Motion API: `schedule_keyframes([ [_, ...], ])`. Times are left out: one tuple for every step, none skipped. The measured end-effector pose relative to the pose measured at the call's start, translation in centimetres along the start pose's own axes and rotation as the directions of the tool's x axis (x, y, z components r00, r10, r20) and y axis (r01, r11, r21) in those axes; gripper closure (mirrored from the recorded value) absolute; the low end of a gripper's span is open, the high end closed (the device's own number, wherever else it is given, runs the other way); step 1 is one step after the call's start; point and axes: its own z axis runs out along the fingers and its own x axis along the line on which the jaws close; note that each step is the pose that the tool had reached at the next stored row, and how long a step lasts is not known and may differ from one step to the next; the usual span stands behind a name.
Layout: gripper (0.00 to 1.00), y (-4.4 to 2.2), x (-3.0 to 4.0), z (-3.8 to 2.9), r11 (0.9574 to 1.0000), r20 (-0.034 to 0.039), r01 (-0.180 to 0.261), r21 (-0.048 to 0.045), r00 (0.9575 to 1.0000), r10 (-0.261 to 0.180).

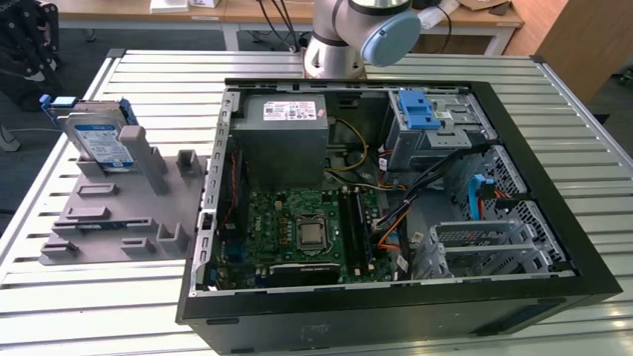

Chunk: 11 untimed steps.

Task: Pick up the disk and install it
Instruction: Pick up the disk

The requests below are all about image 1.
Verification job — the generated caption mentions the hard disk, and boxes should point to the hard disk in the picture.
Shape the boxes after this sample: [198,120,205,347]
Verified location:
[38,95,137,174]

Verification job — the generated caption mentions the blue data wire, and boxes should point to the blue data wire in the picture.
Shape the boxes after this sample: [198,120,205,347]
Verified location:
[466,173,497,224]

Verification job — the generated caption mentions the orange red power wire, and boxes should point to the orange red power wire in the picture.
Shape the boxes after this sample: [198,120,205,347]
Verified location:
[491,191,529,209]

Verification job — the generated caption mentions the black mesh bin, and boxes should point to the black mesh bin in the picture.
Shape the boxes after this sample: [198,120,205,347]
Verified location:
[0,79,64,112]

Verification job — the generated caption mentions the wooden desk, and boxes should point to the wooden desk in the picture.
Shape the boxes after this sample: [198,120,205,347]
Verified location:
[221,0,526,56]
[57,0,226,51]

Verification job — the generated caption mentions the white cardboard box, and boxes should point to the white cardboard box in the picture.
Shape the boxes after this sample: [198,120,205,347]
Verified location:
[150,0,189,14]

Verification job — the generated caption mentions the grey stand foot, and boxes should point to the grey stand foot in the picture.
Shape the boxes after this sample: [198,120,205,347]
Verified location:
[0,124,21,153]

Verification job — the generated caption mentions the grey parts rack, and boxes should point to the grey parts rack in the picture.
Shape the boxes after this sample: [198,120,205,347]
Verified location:
[38,125,209,266]

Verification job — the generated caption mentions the grey power supply unit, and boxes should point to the grey power supply unit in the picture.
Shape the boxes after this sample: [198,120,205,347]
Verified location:
[231,92,330,190]

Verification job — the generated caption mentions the green motherboard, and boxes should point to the green motherboard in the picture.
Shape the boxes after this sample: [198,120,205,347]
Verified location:
[219,187,397,289]

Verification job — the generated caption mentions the CPU socket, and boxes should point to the CPU socket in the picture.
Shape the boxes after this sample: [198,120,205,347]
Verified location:
[293,213,331,257]

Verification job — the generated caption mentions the silver CPU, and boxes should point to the silver CPU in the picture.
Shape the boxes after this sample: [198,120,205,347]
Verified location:
[298,223,323,246]

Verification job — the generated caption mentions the blue plastic drive latch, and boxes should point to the blue plastic drive latch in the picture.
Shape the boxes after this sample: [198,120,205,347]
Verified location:
[397,90,446,131]

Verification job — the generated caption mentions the black RAM slot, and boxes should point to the black RAM slot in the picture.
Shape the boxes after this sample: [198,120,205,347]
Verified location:
[350,187,378,274]
[339,187,362,275]

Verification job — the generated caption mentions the black graphics card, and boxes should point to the black graphics card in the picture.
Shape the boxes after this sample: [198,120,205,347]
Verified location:
[266,263,342,289]

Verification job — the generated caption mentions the metal drive cage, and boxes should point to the metal drive cage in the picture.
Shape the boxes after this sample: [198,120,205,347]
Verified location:
[385,88,495,171]

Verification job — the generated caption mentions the brown cardboard piece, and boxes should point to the brown cardboard piece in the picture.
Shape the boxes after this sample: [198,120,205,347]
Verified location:
[458,0,510,16]

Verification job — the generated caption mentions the black PC case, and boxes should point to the black PC case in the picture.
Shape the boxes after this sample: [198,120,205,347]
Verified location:
[174,76,623,353]

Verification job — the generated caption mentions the wooden cabinet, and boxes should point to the wooden cabinet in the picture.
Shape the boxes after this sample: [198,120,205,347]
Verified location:
[503,0,633,101]

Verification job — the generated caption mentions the yellow wires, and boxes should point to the yellow wires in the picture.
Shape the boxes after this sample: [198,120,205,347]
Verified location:
[325,117,370,174]

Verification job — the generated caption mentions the black cable bundle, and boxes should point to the black cable bundle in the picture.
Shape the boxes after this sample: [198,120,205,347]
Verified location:
[374,146,489,231]

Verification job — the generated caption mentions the orange data cable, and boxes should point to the orange data cable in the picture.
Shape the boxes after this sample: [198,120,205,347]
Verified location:
[377,218,411,254]

